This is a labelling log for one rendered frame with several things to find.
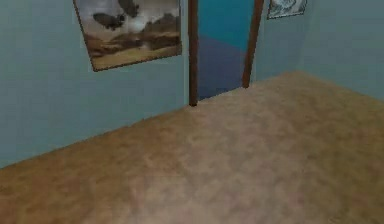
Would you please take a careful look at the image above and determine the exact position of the dark brown door frame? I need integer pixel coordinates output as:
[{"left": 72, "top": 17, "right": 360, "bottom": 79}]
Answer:
[{"left": 187, "top": 0, "right": 265, "bottom": 108}]

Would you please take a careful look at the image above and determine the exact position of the brown landscape framed picture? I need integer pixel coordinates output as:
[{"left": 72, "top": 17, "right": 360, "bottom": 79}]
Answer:
[{"left": 72, "top": 0, "right": 183, "bottom": 73}]

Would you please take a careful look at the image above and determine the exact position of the grey white framed picture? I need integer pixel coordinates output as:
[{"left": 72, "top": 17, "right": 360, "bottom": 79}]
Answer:
[{"left": 266, "top": 0, "right": 308, "bottom": 20}]

